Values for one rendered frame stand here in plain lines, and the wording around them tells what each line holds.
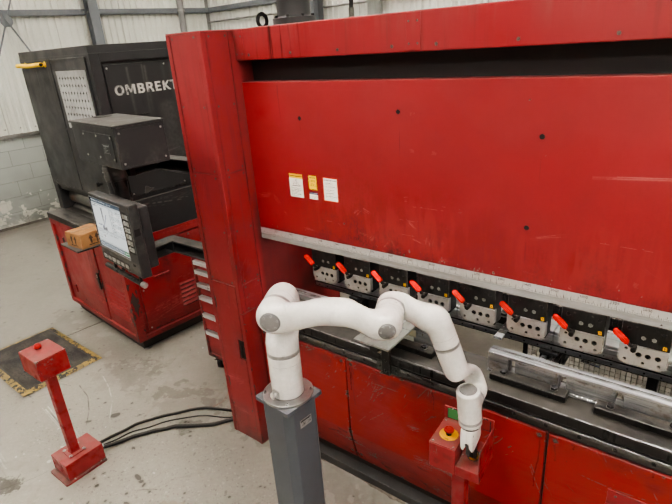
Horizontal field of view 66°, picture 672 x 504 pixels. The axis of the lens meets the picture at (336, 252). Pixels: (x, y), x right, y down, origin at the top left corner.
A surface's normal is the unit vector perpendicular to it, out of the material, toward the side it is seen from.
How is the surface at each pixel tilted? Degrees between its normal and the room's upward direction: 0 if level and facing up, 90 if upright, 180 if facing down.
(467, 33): 90
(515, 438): 90
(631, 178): 90
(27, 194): 90
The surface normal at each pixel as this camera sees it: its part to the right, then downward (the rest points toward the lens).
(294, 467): 0.04, 0.37
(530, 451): -0.61, 0.34
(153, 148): 0.71, 0.22
